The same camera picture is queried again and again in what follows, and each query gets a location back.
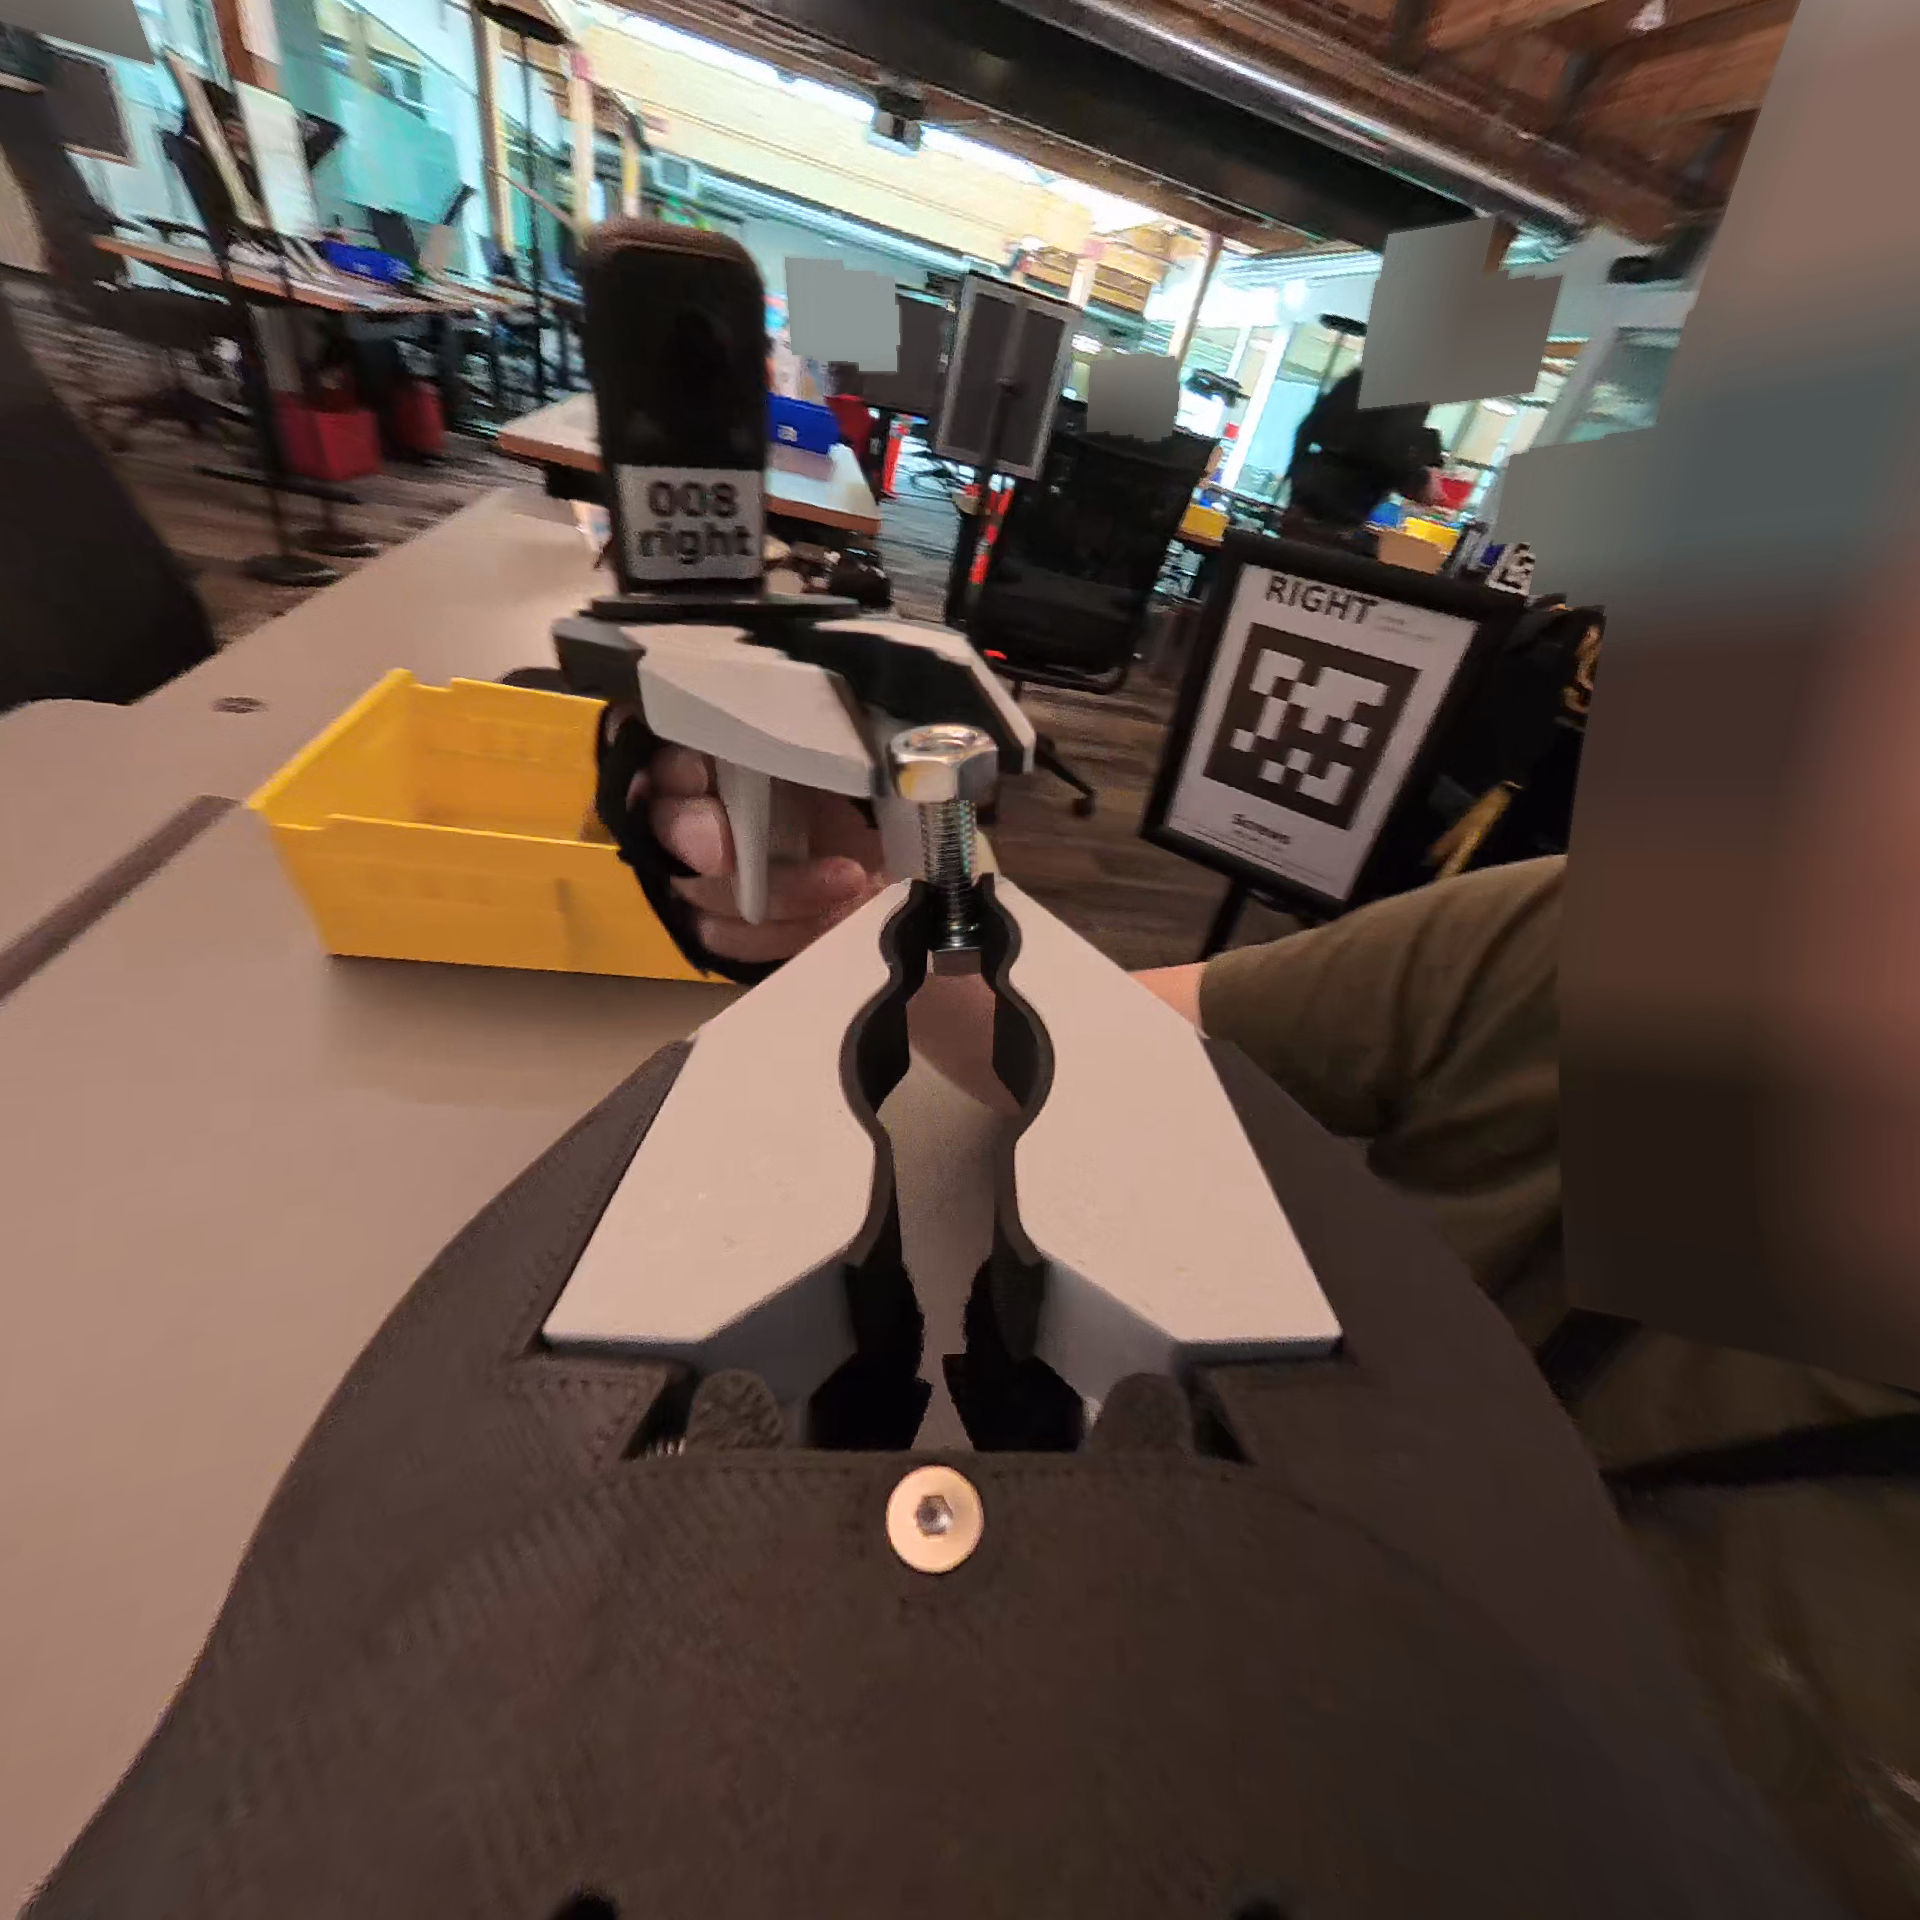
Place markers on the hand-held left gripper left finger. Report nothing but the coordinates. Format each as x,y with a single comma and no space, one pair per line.
707,1202

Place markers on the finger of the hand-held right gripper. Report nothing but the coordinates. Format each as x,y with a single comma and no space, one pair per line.
932,682
752,706

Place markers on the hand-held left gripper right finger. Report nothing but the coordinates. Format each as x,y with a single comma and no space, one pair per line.
1170,1202

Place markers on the steel hex nut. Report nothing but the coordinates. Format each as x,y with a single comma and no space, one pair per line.
923,776

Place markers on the steel hex bolt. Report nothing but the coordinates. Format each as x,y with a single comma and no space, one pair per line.
946,872

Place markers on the yellow bin with black divider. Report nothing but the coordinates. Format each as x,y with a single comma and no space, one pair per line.
421,898

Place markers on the person's right hand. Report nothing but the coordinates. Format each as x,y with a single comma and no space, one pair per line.
834,872

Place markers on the wooden top desk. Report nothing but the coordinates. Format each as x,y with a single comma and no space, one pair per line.
834,496

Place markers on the red storage bin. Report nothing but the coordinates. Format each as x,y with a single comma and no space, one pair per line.
332,445
421,426

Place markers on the black sign stand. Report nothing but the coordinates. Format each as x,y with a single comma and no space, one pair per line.
1220,919

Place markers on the grey framed board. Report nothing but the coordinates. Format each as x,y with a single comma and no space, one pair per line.
1004,376

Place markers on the black framed marker sign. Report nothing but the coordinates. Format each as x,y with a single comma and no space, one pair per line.
1321,723

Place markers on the white marker sign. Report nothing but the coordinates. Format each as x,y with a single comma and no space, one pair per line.
1511,567

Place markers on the ceiling mounted camera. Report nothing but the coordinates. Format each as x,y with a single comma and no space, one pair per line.
899,118

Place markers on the black stanchion post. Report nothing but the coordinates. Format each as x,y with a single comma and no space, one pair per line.
290,567

